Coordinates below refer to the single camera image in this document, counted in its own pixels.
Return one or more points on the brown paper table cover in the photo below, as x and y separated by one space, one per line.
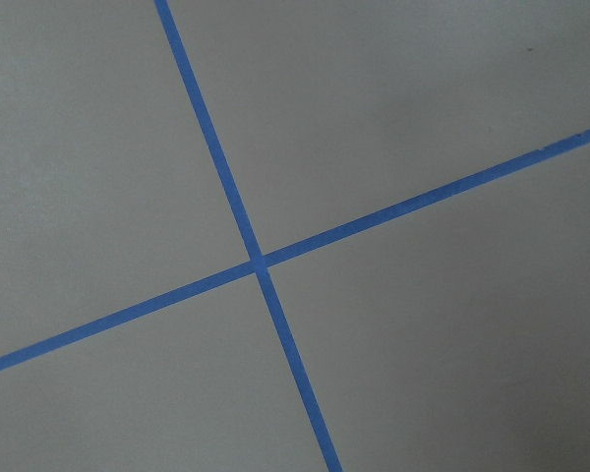
455 338

